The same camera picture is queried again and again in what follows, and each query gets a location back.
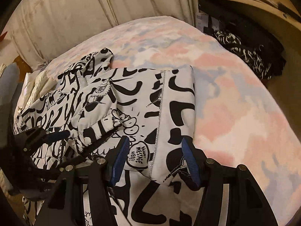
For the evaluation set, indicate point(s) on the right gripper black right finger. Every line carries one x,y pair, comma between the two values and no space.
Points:
232,187

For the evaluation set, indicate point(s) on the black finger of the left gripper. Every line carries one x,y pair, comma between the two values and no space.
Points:
29,141
87,151

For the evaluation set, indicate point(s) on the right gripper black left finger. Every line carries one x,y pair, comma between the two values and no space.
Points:
65,204

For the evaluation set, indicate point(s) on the white black graffiti print jacket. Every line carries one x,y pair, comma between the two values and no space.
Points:
154,108

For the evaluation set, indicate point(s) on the black white clothes pile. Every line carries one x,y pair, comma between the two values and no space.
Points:
259,50

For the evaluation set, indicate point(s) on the upper blue bolster pillow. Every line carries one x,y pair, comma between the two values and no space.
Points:
10,85

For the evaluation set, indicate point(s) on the pastel patchwork bed cover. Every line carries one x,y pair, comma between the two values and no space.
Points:
238,121

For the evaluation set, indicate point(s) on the beige patterned curtain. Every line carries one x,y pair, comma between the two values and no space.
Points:
38,31

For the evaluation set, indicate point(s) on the curved wooden shelf unit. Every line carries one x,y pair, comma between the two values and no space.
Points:
279,17

